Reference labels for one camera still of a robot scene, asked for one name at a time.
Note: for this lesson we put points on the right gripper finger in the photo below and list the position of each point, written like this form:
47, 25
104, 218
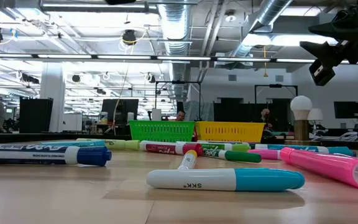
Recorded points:
325, 51
340, 26

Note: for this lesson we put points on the small pink-capped marker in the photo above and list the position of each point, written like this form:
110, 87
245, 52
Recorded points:
264, 154

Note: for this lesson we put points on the dark green Expo marker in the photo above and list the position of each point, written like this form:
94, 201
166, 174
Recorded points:
222, 141
244, 156

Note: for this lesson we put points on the small yellow-capped marker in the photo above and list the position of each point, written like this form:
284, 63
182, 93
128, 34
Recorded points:
189, 160

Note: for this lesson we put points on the cyan-capped SKK marker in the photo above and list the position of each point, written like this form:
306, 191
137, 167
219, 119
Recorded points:
197, 179

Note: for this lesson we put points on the red Expo marker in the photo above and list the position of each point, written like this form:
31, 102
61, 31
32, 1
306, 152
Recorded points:
166, 148

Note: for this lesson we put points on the cyan highlighter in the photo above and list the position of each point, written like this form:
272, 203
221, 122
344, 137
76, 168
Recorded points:
73, 143

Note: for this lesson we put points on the ceiling light tube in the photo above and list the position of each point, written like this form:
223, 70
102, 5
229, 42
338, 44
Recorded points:
124, 57
242, 59
5, 55
64, 56
294, 60
354, 62
183, 58

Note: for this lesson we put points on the globe bulb lamp wooden base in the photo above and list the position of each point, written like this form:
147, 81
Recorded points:
301, 105

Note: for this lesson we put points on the black computer monitor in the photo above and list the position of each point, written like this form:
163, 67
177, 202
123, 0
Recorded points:
346, 109
123, 109

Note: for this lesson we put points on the small white shade lamp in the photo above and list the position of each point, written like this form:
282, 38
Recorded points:
316, 114

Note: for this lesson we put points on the teal Expo marker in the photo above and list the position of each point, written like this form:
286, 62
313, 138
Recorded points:
306, 148

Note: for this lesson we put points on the black partition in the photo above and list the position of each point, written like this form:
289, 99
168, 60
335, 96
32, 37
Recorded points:
241, 112

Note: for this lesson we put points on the pink highlighter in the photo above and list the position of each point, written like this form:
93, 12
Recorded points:
322, 165

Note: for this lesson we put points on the yellow plastic basket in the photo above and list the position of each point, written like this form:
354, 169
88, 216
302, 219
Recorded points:
230, 132

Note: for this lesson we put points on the light green Expo marker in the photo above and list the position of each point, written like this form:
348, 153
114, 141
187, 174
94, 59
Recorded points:
241, 147

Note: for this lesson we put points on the green plastic basket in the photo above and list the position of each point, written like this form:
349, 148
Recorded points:
162, 132

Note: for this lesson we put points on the white cup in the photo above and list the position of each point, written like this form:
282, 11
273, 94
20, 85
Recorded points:
130, 116

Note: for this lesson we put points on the black cabinet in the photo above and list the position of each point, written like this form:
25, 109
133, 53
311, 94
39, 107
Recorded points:
36, 115

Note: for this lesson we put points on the blue Expo marker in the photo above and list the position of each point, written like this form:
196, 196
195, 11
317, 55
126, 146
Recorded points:
26, 155

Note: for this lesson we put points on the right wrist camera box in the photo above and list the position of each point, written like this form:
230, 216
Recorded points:
322, 73

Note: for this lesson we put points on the black metal frame stand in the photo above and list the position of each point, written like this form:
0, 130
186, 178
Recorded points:
275, 85

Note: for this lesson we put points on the silver ventilation duct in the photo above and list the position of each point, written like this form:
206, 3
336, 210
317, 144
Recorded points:
263, 15
183, 28

